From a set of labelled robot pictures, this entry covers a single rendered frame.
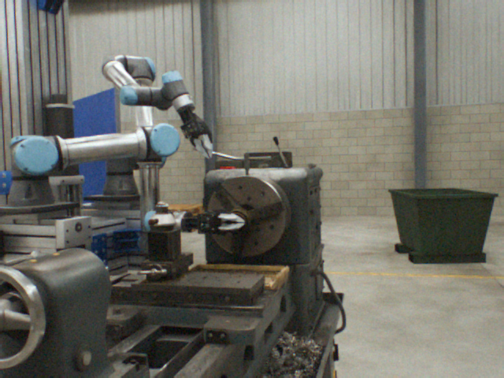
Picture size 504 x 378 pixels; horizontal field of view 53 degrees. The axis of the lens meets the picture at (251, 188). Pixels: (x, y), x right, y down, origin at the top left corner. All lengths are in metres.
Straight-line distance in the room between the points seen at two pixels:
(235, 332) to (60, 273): 0.52
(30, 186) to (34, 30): 0.65
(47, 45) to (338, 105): 10.10
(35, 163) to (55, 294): 0.92
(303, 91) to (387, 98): 1.92
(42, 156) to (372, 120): 10.51
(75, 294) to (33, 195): 1.02
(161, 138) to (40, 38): 0.68
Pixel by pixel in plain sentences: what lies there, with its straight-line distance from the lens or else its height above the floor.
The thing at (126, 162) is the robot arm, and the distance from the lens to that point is 2.21.
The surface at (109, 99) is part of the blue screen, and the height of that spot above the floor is 2.16.
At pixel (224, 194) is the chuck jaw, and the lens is 1.91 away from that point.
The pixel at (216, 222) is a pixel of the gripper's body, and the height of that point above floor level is 1.08.
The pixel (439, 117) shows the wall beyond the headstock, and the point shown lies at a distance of 11.90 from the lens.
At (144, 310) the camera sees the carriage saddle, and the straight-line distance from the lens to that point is 1.40.
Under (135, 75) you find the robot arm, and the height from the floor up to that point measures 1.69.
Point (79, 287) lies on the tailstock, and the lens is 0.85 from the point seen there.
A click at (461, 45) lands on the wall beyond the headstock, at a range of 12.20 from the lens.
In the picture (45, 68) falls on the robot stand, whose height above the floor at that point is 1.68.
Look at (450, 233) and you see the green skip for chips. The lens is 6.42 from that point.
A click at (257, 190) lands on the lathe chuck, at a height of 1.18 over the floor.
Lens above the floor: 1.29
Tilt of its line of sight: 3 degrees down
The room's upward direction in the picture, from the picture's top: 2 degrees counter-clockwise
